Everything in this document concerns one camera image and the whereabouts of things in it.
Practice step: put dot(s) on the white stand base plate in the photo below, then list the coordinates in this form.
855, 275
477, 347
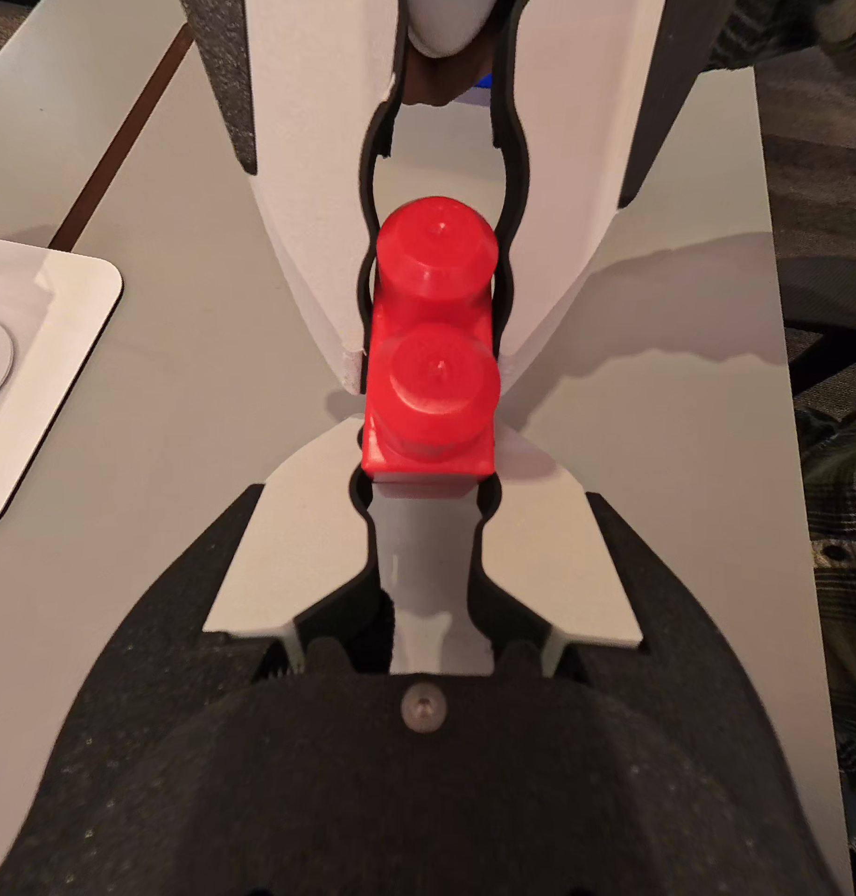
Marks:
57, 336

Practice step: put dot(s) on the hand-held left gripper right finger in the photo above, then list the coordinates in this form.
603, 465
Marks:
554, 560

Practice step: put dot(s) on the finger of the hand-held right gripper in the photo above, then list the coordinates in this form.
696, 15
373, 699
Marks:
575, 140
316, 140

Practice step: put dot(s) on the person's right forearm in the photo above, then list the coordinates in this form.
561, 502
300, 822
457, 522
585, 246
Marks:
785, 28

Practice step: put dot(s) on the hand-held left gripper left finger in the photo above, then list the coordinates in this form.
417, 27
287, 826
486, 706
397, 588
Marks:
295, 553

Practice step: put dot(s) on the red two-stud toy block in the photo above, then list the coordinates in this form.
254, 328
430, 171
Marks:
428, 378

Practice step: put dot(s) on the person's plaid shirt torso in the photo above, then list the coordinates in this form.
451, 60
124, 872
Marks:
848, 490

